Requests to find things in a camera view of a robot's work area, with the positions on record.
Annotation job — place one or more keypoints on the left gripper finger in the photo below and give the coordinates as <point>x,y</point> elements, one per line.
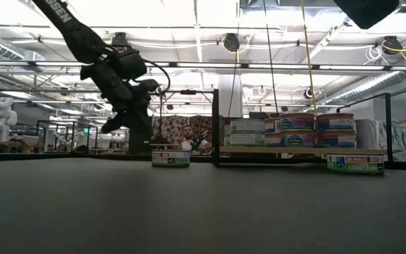
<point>146,120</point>
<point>134,123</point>

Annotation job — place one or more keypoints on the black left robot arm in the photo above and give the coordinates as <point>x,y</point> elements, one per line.
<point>69,28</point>

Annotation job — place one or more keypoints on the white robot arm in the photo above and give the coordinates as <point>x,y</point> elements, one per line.
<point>2,116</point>

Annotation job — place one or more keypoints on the black cabinet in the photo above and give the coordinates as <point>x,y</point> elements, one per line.
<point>140,145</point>

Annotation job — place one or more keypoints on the brown patterned quilt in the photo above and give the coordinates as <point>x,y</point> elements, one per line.
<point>169,127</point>

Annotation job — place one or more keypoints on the person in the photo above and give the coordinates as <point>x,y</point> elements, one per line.
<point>190,141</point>

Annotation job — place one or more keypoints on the white building column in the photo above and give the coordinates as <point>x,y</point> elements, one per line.
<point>229,95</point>

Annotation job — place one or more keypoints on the black table mat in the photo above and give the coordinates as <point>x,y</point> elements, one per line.
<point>118,211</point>

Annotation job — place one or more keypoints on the pale hanging cloth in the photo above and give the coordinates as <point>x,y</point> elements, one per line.
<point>370,132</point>

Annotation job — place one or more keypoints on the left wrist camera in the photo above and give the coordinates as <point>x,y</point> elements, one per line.
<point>129,63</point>

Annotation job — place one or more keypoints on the black metal frame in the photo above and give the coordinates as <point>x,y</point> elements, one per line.
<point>73,130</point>

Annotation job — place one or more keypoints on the black shelf post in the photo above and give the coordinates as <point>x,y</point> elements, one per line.
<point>215,120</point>

